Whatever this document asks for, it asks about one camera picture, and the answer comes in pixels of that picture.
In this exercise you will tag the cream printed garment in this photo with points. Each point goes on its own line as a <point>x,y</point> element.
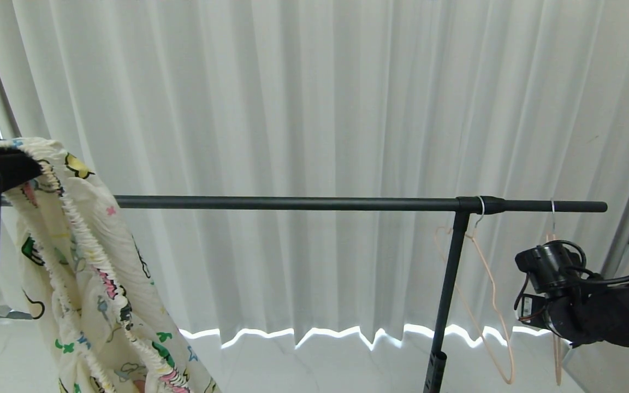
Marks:
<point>85,245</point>

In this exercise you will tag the pink clothes hanger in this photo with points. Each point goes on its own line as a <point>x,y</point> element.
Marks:
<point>557,360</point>
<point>511,371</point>

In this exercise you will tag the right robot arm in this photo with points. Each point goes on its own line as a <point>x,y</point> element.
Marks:
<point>615,316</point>

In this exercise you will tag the white curtain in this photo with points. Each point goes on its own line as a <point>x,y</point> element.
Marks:
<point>292,98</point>

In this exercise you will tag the black clothes rack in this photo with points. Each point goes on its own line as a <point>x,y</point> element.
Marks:
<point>292,203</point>

